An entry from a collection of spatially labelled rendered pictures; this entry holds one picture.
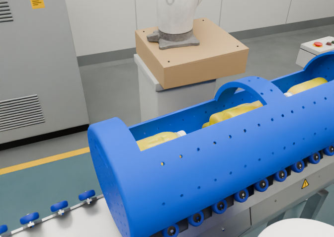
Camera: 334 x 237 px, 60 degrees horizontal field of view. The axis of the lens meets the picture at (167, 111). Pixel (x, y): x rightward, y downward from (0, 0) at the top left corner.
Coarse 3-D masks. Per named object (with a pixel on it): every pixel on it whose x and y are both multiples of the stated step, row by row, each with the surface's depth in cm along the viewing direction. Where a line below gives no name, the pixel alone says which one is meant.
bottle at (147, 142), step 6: (162, 132) 77; (168, 132) 77; (150, 138) 74; (156, 138) 74; (162, 138) 75; (168, 138) 75; (174, 138) 76; (138, 144) 73; (144, 144) 73; (150, 144) 73; (156, 144) 73
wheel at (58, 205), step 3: (63, 201) 76; (66, 201) 77; (54, 204) 75; (57, 204) 75; (60, 204) 75; (63, 204) 76; (66, 204) 77; (51, 207) 75; (54, 207) 75; (57, 207) 75; (60, 207) 75; (63, 207) 76; (51, 210) 76; (54, 210) 75; (57, 210) 75
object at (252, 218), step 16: (304, 160) 96; (320, 176) 96; (288, 192) 91; (304, 192) 95; (80, 208) 81; (96, 208) 81; (208, 208) 81; (256, 208) 85; (272, 208) 89; (288, 208) 114; (48, 224) 77; (64, 224) 77; (80, 224) 77; (96, 224) 77; (112, 224) 77; (224, 224) 80; (240, 224) 84; (256, 224) 89
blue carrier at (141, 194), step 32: (320, 64) 106; (224, 96) 90; (256, 96) 73; (288, 96) 73; (320, 96) 76; (96, 128) 62; (128, 128) 79; (160, 128) 85; (192, 128) 91; (224, 128) 64; (256, 128) 67; (288, 128) 71; (320, 128) 76; (96, 160) 70; (128, 160) 56; (160, 160) 58; (192, 160) 60; (224, 160) 63; (256, 160) 67; (288, 160) 75; (128, 192) 54; (160, 192) 57; (192, 192) 61; (224, 192) 67; (128, 224) 56; (160, 224) 60
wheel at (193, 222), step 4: (200, 212) 74; (192, 216) 73; (196, 216) 74; (200, 216) 74; (188, 220) 73; (192, 220) 73; (196, 220) 74; (200, 220) 74; (192, 224) 73; (196, 224) 73; (200, 224) 74
